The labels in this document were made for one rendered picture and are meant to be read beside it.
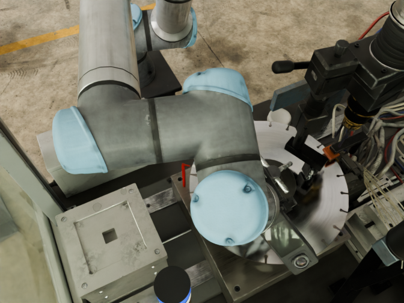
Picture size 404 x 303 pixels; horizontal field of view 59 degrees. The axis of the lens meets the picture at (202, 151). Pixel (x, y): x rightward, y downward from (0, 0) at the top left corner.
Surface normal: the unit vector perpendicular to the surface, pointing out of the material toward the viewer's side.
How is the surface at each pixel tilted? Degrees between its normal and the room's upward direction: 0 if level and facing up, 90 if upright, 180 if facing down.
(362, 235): 90
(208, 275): 0
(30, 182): 90
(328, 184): 0
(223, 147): 25
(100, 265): 0
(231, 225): 31
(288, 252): 52
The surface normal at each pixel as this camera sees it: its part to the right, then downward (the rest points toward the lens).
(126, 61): 0.71, -0.50
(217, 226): -0.32, -0.13
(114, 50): 0.42, -0.58
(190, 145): 0.17, 0.57
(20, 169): 0.44, 0.77
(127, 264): 0.02, -0.54
